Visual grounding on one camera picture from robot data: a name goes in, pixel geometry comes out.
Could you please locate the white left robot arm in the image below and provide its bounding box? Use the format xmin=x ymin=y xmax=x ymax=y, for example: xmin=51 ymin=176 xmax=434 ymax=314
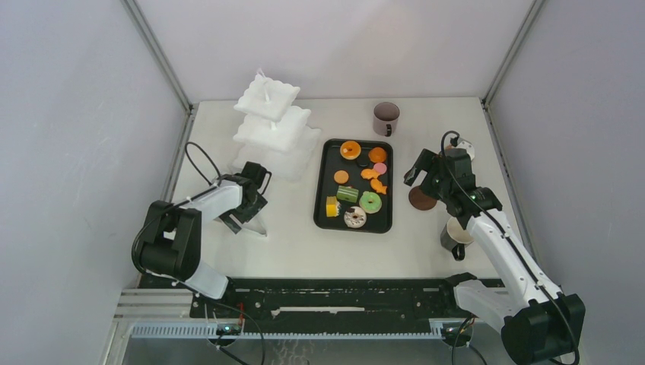
xmin=131 ymin=161 xmax=272 ymax=317

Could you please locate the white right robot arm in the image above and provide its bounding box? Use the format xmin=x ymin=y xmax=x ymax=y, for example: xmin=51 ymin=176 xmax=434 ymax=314
xmin=404 ymin=148 xmax=586 ymax=364

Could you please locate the brown round coaster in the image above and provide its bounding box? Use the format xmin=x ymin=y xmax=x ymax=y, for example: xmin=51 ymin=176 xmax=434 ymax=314
xmin=408 ymin=186 xmax=437 ymax=211

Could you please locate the pink macaron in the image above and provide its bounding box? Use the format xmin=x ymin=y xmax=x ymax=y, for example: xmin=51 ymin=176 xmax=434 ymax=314
xmin=373 ymin=162 xmax=388 ymax=175

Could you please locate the orange fish pastry lower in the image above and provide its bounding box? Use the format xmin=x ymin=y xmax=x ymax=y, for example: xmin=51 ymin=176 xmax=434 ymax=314
xmin=370 ymin=178 xmax=387 ymax=195

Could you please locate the orange fish pastry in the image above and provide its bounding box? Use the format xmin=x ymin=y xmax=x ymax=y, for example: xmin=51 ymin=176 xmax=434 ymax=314
xmin=370 ymin=178 xmax=387 ymax=195
xmin=361 ymin=169 xmax=380 ymax=180

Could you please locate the orange fish pastry upper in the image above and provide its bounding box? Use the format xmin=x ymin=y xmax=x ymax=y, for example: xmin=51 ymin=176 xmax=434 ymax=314
xmin=361 ymin=169 xmax=380 ymax=180

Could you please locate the green frosted donut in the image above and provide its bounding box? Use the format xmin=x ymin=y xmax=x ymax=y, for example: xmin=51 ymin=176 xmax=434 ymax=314
xmin=358 ymin=191 xmax=383 ymax=214

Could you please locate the black sandwich cookie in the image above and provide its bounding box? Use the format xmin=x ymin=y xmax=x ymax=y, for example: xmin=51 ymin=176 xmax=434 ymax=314
xmin=355 ymin=156 xmax=370 ymax=168

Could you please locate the white three-tier dessert stand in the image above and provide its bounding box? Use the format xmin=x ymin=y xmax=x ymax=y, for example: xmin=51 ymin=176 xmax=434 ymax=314
xmin=231 ymin=68 xmax=322 ymax=182

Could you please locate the black serving tray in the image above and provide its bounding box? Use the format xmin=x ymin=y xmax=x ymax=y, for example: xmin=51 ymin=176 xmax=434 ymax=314
xmin=313 ymin=138 xmax=394 ymax=234

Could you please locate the grey mug white inside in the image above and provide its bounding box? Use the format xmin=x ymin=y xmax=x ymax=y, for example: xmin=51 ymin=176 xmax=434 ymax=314
xmin=440 ymin=217 xmax=474 ymax=262

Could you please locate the green layered cake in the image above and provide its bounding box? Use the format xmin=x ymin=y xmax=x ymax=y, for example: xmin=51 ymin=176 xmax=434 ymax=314
xmin=336 ymin=186 xmax=360 ymax=203

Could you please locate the orange glazed donut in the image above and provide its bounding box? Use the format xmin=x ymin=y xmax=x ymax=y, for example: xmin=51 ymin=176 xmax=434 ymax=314
xmin=339 ymin=141 xmax=362 ymax=160

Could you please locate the dark purple mug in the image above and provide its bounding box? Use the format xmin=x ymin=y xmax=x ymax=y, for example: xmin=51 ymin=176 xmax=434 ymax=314
xmin=373 ymin=102 xmax=400 ymax=137

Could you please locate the white chocolate drizzle donut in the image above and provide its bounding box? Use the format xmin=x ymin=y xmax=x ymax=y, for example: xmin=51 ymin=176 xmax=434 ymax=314
xmin=343 ymin=206 xmax=367 ymax=229

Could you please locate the small orange cookie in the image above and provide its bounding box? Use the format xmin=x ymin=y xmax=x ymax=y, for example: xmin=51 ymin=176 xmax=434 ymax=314
xmin=333 ymin=170 xmax=349 ymax=185

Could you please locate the yellow cake slice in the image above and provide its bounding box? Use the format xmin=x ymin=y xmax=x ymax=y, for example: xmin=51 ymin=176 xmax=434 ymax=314
xmin=325 ymin=196 xmax=341 ymax=217

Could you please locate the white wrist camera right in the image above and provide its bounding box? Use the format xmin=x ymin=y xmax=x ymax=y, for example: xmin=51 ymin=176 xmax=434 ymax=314
xmin=456 ymin=138 xmax=475 ymax=161

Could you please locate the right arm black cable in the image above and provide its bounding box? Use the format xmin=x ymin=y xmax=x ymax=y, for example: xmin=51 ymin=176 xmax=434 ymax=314
xmin=440 ymin=130 xmax=580 ymax=365

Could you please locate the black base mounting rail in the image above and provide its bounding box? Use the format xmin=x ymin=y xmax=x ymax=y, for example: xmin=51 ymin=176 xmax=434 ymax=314
xmin=138 ymin=275 xmax=507 ymax=336

